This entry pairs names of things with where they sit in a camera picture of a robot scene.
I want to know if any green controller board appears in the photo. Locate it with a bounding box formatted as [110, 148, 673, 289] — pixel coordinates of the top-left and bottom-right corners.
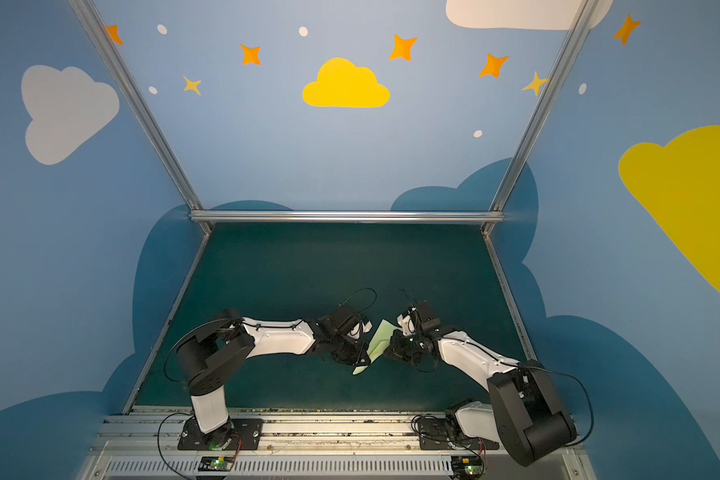
[451, 456, 484, 479]
[198, 456, 236, 472]

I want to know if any left green controller board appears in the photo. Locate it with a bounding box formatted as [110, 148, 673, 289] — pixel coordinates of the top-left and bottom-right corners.
[198, 456, 236, 472]

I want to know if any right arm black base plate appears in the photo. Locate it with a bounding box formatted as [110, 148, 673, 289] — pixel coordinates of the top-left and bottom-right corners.
[410, 415, 500, 452]

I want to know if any right aluminium frame post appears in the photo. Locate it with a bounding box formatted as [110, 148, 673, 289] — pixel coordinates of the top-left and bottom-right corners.
[490, 0, 600, 213]

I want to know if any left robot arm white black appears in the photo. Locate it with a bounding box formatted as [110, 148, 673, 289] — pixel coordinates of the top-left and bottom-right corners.
[172, 304, 372, 452]

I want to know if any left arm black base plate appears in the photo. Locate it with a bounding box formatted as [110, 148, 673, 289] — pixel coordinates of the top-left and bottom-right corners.
[177, 416, 263, 452]

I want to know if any right green controller board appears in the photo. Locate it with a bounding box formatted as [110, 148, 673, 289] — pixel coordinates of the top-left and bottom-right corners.
[451, 456, 484, 479]

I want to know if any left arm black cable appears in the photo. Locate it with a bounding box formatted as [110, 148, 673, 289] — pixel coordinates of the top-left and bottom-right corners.
[155, 287, 379, 480]

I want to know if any aluminium front rail bed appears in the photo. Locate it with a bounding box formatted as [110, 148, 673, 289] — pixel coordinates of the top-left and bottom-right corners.
[77, 407, 596, 479]

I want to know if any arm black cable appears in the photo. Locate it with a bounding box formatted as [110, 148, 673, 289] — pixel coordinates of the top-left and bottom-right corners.
[155, 287, 379, 480]
[397, 287, 595, 448]

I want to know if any aluminium frame post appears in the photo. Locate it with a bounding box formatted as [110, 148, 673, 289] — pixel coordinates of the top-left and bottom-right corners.
[490, 0, 600, 213]
[68, 0, 203, 210]

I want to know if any left aluminium frame post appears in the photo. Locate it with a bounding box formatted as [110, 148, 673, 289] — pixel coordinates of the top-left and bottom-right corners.
[68, 0, 203, 210]

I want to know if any light green paper sheet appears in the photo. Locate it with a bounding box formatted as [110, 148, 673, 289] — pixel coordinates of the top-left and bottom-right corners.
[352, 320, 401, 375]

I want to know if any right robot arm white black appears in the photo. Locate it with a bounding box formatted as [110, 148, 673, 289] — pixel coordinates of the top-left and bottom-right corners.
[375, 301, 578, 466]

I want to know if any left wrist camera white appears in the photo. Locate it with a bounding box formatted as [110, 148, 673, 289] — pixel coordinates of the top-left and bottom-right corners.
[349, 320, 373, 339]

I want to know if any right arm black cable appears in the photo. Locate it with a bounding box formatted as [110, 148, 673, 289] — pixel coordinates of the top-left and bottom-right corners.
[397, 287, 595, 448]

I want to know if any back horizontal aluminium bar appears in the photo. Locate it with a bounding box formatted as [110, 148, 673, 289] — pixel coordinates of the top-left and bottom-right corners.
[190, 210, 504, 224]

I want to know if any dark green table mat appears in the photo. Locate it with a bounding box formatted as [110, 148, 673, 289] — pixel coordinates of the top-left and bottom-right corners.
[164, 223, 525, 411]

